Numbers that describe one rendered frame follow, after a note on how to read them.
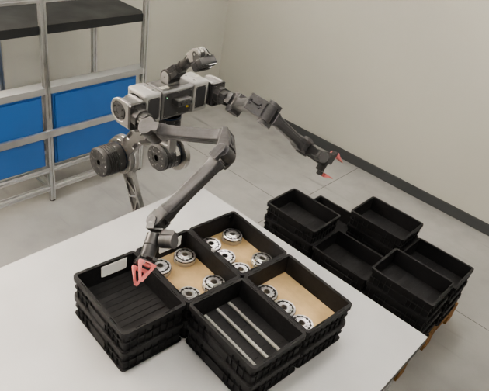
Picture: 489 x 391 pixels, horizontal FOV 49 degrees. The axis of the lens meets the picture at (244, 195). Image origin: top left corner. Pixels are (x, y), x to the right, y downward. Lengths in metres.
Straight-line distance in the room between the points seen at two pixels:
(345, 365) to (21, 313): 1.42
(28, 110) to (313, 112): 2.88
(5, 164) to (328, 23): 3.12
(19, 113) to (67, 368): 2.06
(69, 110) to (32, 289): 1.79
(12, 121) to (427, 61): 3.29
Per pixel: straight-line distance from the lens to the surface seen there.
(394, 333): 2.72
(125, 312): 2.33
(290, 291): 2.53
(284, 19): 5.66
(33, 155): 4.11
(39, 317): 2.52
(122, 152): 3.15
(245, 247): 2.71
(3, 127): 3.90
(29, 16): 3.98
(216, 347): 2.20
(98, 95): 4.20
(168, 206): 2.10
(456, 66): 4.82
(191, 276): 2.50
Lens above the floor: 2.52
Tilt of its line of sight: 33 degrees down
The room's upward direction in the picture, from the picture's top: 10 degrees clockwise
